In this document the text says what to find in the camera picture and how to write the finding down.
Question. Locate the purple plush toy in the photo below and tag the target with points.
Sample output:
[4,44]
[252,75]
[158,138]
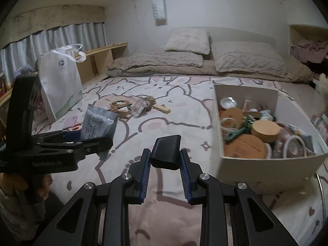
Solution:
[27,69]

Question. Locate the black wedge cap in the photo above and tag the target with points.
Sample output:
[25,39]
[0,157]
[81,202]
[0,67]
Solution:
[165,153]

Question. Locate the lilac card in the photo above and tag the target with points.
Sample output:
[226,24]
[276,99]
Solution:
[70,122]

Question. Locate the wooden stick block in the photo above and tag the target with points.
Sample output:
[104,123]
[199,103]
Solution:
[162,109]

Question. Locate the engraved wooden block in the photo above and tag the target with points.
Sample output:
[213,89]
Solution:
[123,113]

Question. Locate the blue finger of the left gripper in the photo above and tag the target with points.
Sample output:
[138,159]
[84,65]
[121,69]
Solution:
[68,149]
[64,134]

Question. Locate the large beige pillow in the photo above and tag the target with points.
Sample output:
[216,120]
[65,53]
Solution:
[248,57]

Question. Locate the cork coaster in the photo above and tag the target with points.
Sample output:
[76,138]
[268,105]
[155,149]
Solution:
[231,118]
[246,146]

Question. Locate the round wooden lid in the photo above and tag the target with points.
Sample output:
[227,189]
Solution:
[267,131]

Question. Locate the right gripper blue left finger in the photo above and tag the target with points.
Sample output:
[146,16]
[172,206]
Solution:
[140,172]

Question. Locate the left hand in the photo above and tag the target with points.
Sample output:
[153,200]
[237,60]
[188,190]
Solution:
[13,184]

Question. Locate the pile of clothes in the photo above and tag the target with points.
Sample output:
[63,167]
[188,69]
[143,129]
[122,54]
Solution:
[310,51]

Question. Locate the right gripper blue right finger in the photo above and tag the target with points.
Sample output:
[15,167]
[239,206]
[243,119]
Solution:
[194,193]

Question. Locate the light blue foil pouch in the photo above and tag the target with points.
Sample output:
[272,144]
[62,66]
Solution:
[99,122]

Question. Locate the small beige pillow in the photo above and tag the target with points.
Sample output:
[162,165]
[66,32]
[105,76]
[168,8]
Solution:
[186,39]

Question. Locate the white tote bag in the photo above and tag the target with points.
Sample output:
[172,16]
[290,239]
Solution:
[60,79]

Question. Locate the grey curtain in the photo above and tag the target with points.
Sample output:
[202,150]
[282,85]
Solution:
[26,51]

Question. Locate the white hanging sweet sign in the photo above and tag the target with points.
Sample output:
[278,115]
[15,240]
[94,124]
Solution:
[159,10]

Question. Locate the green plastic clip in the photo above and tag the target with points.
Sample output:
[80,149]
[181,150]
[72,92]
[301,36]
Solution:
[233,135]

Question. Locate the orange white scissors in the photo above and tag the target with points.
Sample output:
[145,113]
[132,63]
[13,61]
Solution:
[76,127]

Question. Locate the white storage box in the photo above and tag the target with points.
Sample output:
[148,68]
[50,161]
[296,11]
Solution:
[290,161]

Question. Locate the clear plastic storage bin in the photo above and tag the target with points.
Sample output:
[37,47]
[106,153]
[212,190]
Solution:
[319,106]

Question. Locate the clear plastic bag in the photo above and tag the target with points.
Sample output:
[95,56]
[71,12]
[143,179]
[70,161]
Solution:
[138,107]

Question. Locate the white plastic cup filter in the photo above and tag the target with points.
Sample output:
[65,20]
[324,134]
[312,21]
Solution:
[228,102]

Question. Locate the wooden bedside shelf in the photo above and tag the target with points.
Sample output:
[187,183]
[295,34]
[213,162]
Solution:
[97,60]

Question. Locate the folded beige blanket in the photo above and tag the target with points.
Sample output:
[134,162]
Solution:
[160,62]

